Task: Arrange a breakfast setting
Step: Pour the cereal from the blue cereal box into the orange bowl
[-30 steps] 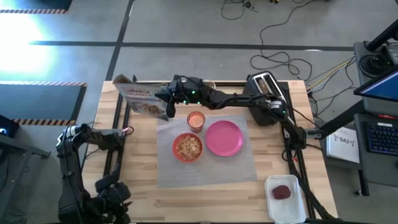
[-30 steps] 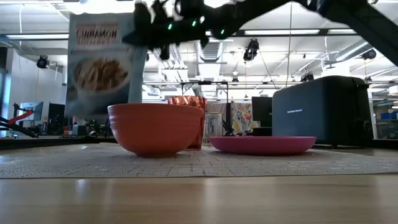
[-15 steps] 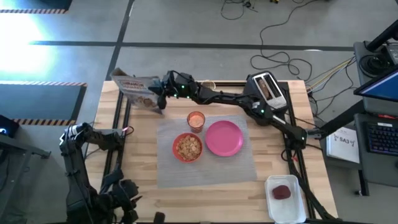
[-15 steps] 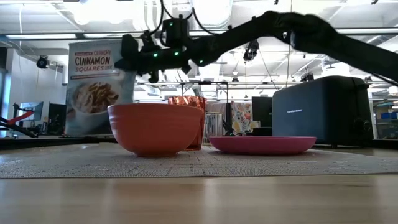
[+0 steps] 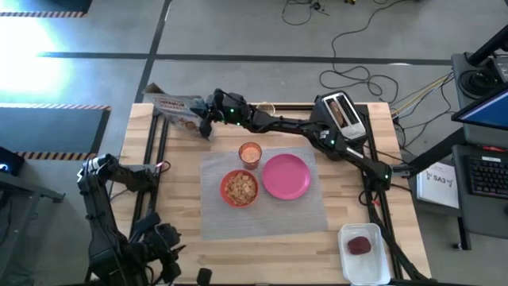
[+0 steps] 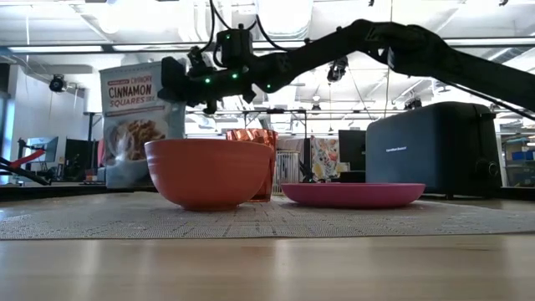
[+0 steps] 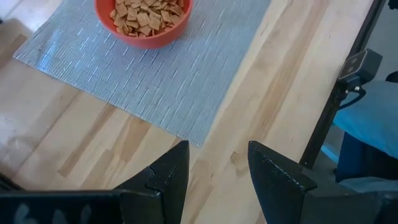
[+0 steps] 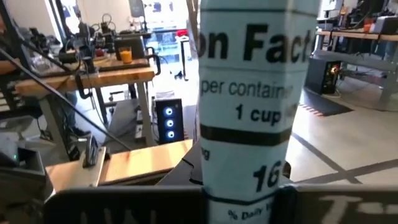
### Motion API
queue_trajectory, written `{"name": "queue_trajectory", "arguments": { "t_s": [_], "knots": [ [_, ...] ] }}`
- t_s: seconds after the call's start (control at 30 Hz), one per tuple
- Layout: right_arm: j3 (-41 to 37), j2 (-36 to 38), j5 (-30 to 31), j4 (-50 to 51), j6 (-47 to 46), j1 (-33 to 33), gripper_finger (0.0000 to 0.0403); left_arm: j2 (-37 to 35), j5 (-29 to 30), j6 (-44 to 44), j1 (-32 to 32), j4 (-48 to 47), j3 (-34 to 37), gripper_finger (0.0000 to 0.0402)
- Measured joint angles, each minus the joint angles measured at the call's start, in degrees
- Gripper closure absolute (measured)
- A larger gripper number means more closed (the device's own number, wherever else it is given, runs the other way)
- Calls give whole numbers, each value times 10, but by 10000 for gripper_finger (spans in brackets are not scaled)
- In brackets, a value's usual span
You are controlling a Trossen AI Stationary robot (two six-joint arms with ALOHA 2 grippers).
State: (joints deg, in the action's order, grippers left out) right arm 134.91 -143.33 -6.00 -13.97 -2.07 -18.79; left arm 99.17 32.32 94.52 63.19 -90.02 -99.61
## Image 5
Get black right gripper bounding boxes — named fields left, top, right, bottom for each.
left=198, top=89, right=252, bottom=139

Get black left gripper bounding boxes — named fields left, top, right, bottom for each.
left=144, top=224, right=214, bottom=286

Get cinnamon squares cereal box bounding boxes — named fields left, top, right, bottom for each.
left=142, top=82, right=207, bottom=134

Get copper orange drinking cup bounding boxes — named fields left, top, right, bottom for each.
left=237, top=141, right=263, bottom=171

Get orange bowl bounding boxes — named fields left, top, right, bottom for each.
left=219, top=169, right=261, bottom=209

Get grey woven placemat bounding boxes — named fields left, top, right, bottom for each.
left=199, top=146, right=329, bottom=242

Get pink plate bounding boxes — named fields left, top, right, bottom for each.
left=261, top=153, right=312, bottom=201

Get slice of toast bread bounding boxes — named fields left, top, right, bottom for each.
left=331, top=101, right=345, bottom=125

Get red apple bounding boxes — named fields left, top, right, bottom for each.
left=346, top=236, right=373, bottom=256

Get clear plastic container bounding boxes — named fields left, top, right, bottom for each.
left=337, top=222, right=392, bottom=286

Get cereal pieces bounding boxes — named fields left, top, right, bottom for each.
left=225, top=173, right=258, bottom=206

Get black two-slot toaster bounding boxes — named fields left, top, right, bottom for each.
left=311, top=91, right=368, bottom=160

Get black hazard-striped floor mat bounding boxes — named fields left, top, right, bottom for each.
left=0, top=0, right=93, bottom=19
left=0, top=103, right=112, bottom=162

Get black device with blue light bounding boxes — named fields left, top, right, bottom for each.
left=0, top=146, right=25, bottom=178

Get white printed paper sheet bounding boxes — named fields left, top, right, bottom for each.
left=416, top=161, right=460, bottom=210

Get computer monitor with blue screen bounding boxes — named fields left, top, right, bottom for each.
left=451, top=85, right=508, bottom=132

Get black keyboard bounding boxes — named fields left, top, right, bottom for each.
left=468, top=157, right=508, bottom=199

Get grey equipment desk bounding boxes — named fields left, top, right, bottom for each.
left=450, top=51, right=508, bottom=251

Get black aluminium table frame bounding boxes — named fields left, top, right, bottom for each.
left=85, top=102, right=437, bottom=286

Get short black floor cable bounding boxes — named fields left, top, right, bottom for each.
left=280, top=0, right=330, bottom=27

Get long black floor cable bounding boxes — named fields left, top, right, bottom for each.
left=319, top=0, right=400, bottom=104

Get yellow cable bundle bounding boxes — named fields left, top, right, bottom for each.
left=391, top=73, right=456, bottom=118

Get coiled black cable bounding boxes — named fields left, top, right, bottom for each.
left=457, top=69, right=495, bottom=100

